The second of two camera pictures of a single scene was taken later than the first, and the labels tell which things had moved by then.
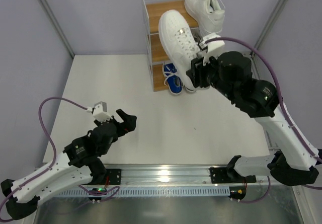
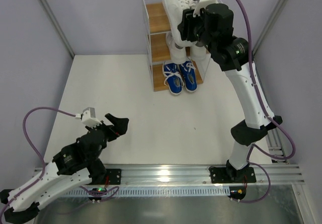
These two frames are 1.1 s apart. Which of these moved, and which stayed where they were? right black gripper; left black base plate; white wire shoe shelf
Moved: right black gripper
Stayed: left black base plate; white wire shoe shelf
